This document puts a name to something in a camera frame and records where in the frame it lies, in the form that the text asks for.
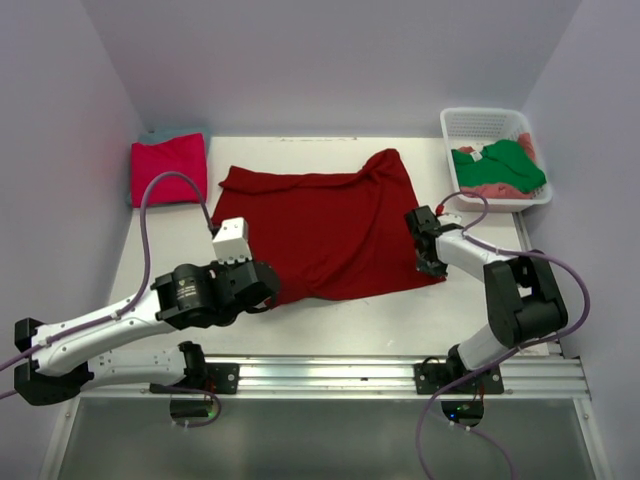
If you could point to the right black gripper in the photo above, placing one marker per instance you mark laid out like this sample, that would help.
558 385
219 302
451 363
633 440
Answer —
439 270

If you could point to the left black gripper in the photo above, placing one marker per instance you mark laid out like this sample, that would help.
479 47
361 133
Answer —
219 268

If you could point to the dark red t shirt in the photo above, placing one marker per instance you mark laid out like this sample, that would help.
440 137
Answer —
334 237

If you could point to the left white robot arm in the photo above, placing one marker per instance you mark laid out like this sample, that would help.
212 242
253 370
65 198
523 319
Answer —
64 359

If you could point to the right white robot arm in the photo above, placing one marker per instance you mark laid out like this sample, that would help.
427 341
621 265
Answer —
523 300

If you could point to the salmon pink t shirt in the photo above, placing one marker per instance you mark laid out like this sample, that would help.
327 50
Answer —
506 192

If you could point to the green t shirt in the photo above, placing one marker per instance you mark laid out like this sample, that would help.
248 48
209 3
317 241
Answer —
504 163

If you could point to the white plastic basket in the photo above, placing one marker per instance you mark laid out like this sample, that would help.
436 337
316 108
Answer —
478 127

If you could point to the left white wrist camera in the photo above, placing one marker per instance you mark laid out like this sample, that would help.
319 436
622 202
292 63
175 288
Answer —
231 242

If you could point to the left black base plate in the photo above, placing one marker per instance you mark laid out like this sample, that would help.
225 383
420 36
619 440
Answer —
217 378

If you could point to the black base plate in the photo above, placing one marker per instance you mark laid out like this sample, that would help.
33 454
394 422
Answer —
217 378
434 373

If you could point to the aluminium mounting rail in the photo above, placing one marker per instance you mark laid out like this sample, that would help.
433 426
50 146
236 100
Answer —
524 377

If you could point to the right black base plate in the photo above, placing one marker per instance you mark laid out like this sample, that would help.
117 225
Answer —
434 373

